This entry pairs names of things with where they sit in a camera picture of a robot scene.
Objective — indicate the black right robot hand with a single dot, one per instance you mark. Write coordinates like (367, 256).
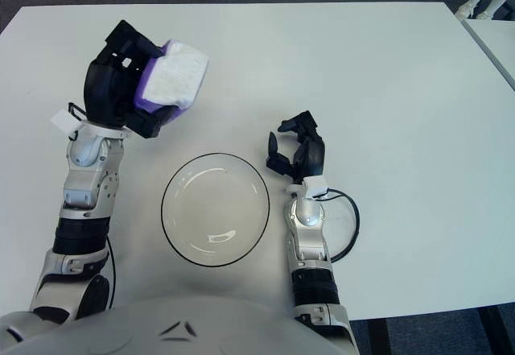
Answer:
(314, 155)

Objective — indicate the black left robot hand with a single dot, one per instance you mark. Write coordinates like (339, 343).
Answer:
(106, 89)

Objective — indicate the purple tissue paper pack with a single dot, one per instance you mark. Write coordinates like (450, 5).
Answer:
(177, 73)

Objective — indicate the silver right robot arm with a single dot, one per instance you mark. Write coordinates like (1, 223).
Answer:
(307, 214)

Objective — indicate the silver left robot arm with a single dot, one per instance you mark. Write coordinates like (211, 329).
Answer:
(86, 178)

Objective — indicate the white plate black rim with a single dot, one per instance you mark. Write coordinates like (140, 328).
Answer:
(215, 210)

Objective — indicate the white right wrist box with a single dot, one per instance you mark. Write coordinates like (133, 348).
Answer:
(316, 186)

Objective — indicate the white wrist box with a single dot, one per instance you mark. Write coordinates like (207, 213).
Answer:
(62, 121)
(316, 186)

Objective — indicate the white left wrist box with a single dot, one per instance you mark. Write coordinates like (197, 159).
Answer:
(62, 121)

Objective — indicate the black table leg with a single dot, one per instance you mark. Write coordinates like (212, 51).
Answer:
(378, 337)
(495, 331)

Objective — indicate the white side table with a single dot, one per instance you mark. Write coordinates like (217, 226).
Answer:
(499, 43)

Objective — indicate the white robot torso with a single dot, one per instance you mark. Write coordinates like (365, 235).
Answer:
(120, 331)

